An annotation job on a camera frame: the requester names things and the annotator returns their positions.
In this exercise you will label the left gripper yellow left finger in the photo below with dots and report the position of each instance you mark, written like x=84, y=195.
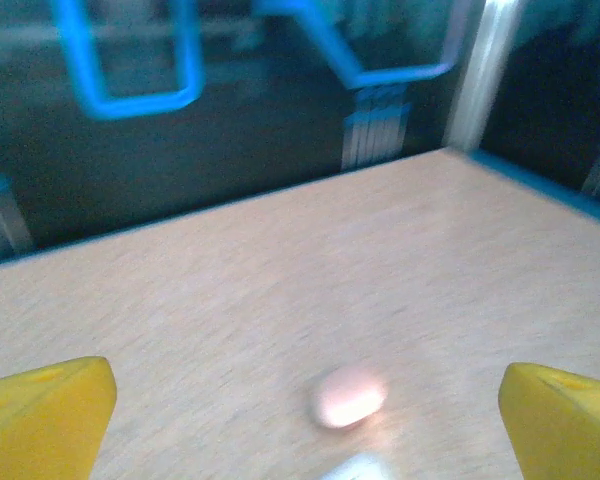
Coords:
x=40, y=425

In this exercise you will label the aluminium frame post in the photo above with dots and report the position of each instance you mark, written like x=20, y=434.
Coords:
x=482, y=75

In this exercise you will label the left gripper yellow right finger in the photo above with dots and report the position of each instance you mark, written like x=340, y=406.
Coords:
x=565, y=430

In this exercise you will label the pink earbud charging case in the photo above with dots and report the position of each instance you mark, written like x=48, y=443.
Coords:
x=350, y=400

